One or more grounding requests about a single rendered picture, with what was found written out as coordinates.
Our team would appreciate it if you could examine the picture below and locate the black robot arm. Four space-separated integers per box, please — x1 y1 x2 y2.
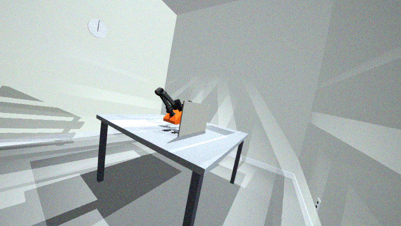
154 87 183 117

